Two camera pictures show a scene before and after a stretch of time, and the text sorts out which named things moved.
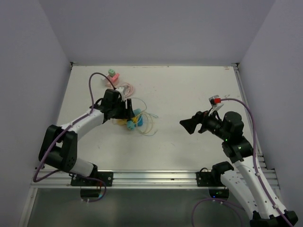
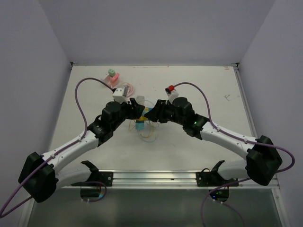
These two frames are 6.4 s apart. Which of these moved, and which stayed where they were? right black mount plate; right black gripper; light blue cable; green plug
Moved: light blue cable; right black gripper
Stayed: green plug; right black mount plate
